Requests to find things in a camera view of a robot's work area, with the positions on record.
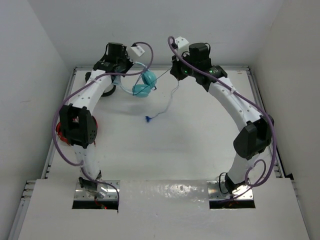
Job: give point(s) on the black headphones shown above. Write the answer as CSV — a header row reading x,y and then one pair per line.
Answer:
x,y
109,90

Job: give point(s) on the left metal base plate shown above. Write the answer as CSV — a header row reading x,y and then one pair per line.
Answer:
x,y
103,193

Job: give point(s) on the teal cat-ear headphones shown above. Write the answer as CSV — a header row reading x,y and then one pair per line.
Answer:
x,y
145,83

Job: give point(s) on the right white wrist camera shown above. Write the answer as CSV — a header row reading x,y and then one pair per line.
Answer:
x,y
180,44

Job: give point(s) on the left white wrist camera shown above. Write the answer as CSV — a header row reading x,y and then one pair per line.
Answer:
x,y
135,52

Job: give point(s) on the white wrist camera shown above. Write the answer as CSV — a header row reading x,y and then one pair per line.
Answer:
x,y
135,52
180,44

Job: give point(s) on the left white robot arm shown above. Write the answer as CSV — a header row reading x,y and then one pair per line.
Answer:
x,y
77,123

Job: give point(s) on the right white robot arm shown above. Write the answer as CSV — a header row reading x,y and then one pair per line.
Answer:
x,y
254,126

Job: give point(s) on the red headphones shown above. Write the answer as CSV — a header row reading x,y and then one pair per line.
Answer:
x,y
58,131

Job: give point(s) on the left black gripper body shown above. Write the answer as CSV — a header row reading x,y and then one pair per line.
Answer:
x,y
125,64

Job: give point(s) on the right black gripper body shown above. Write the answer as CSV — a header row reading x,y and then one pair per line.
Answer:
x,y
182,70

